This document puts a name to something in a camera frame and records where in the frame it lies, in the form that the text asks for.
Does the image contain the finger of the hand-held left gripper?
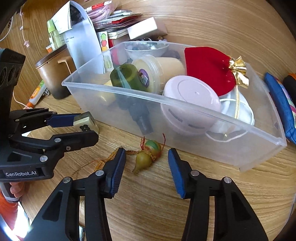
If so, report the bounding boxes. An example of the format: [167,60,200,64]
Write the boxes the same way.
[10,130,99,153]
[9,108,82,138]

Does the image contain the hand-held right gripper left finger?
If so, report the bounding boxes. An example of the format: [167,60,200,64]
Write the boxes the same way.
[30,148,127,241]

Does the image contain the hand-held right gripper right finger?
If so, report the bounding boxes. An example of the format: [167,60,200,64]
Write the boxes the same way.
[168,148,269,241]

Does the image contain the pale green small block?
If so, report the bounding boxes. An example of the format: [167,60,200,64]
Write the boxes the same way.
[73,112,99,135]

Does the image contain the gourd charm with tassel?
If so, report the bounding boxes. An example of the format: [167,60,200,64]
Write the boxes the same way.
[74,133,166,176]

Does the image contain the pink round timer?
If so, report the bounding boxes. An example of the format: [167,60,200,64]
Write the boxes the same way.
[161,75,222,135]

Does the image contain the clear plastic bin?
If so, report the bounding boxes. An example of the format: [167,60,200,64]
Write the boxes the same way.
[62,41,287,172]

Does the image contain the white drawstring pouch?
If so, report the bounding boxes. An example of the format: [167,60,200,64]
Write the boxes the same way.
[206,89,255,142]

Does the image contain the beige plastic jar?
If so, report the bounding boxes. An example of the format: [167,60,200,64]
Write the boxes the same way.
[132,55,185,94]

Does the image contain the red velvet box gold bow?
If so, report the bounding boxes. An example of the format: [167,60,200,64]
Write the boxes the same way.
[184,46,250,96]

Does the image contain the person's left forearm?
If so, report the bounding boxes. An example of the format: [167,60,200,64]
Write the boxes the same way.
[0,190,30,241]

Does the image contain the person's left hand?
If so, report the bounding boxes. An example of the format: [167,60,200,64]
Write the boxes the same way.
[9,182,26,198]

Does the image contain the orange capped glue bottle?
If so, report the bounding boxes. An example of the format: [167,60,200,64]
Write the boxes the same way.
[26,80,47,109]

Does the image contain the brown lidded canister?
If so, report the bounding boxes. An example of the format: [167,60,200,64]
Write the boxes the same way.
[35,44,77,100]

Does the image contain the black small bottle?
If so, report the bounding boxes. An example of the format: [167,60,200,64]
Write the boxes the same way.
[117,95,154,135]

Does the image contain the white frosted plastic container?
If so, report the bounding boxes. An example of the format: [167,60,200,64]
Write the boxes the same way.
[66,1,104,75]

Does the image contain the small green bottles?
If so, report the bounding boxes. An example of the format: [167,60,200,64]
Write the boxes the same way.
[46,19,62,50]

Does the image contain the traffic light sticker card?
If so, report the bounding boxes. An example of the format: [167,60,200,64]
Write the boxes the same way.
[97,31,114,72]

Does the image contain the folded white paper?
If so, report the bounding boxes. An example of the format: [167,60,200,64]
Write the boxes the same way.
[51,1,73,35]

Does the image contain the small clear bowl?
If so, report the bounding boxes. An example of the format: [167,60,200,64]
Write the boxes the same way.
[125,41,170,60]

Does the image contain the pile of packets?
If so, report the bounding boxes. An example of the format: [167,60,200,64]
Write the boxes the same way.
[85,0,144,39]

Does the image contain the dark small object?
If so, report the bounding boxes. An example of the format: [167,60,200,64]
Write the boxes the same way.
[166,50,181,61]

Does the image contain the white flat box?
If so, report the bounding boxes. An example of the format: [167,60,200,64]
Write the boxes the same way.
[127,17,167,40]

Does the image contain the blue fabric pouch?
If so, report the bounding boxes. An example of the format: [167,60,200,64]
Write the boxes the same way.
[264,72,296,139]

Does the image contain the black orange zip case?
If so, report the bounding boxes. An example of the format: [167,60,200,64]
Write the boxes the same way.
[283,73,296,93]

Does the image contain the white cable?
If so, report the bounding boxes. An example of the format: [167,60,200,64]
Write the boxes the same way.
[0,5,31,109]

